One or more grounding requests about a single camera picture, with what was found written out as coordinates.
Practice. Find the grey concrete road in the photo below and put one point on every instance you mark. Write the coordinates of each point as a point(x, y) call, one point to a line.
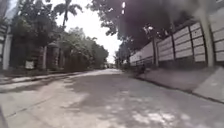
point(110, 96)

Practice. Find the row of trees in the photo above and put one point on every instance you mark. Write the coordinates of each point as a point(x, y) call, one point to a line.
point(78, 50)

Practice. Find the large overhanging tree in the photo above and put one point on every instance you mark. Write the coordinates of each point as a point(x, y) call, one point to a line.
point(140, 20)

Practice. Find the palm tree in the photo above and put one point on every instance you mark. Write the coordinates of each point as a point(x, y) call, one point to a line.
point(66, 13)

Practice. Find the fence with pillars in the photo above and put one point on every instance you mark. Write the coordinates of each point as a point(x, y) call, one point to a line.
point(43, 58)

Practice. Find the grey concrete pavement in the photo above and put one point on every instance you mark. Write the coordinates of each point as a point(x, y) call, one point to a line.
point(186, 80)

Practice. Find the raised concrete kerb strip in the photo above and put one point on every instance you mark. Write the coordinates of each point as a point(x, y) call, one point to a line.
point(30, 78)

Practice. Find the pale tree trunk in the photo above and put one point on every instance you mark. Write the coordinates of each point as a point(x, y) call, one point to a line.
point(206, 36)

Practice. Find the white gate pillar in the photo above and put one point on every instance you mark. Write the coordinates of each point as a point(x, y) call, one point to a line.
point(6, 51)

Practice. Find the white panelled boundary wall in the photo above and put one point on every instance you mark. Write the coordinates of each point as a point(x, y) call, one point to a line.
point(186, 45)

